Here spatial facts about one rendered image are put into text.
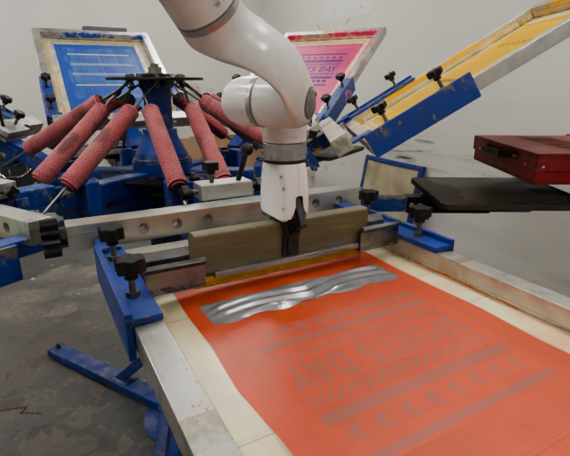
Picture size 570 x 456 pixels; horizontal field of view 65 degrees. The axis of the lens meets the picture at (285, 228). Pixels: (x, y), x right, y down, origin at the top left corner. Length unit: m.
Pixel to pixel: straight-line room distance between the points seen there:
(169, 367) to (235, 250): 0.29
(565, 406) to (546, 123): 2.28
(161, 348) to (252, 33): 0.40
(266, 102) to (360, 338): 0.36
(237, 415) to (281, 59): 0.43
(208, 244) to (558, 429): 0.52
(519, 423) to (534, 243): 2.36
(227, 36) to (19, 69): 4.26
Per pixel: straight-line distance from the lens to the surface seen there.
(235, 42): 0.59
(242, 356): 0.61
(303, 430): 0.51
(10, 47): 4.80
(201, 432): 0.46
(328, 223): 0.85
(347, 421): 0.52
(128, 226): 0.94
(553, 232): 2.82
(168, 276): 0.73
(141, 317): 0.63
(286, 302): 0.73
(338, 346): 0.64
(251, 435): 0.50
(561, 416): 0.60
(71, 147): 1.41
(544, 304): 0.78
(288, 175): 0.75
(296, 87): 0.63
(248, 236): 0.77
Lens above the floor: 1.30
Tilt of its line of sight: 18 degrees down
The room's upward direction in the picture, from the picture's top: straight up
